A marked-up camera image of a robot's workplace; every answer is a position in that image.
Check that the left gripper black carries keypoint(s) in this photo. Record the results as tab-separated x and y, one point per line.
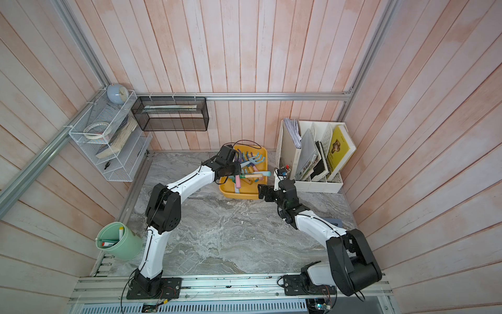
237	163

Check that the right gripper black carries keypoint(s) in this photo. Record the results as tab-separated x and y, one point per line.
271	191

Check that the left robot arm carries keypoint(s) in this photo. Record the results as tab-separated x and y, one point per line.
163	215

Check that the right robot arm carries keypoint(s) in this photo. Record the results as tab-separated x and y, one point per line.
351	265

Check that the yellow plastic storage box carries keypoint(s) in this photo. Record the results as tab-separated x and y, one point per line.
248	189

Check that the bundle of pens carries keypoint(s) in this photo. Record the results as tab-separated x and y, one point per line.
283	172

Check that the black tablet in organizer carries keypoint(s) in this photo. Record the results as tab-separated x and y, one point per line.
321	169

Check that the grey folder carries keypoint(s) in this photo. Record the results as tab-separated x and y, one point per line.
308	155

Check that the white plastic file organizer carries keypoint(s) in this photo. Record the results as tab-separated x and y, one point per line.
288	154

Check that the white papers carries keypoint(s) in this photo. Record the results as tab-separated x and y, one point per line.
292	127

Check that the yellow book with mushroom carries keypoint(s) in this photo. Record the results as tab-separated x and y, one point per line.
340	150

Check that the wooden board on shelf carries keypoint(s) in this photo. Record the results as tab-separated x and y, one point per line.
118	140

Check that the grey round clock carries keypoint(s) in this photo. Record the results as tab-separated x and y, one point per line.
117	94

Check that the green plastic cup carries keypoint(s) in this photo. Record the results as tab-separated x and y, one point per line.
119	241

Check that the roll of tape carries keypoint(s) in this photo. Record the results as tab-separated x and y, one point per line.
97	130

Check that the light blue fork white handle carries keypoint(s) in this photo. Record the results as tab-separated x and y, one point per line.
252	160

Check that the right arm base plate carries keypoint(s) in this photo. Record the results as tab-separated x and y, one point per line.
297	285

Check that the black mesh wall basket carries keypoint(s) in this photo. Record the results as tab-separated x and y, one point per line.
171	113

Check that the aluminium frame rail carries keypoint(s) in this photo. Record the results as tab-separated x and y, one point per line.
28	175

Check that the white wire mesh shelf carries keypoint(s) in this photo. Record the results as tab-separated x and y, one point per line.
110	136

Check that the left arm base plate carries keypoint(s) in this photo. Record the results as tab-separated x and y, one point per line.
158	288

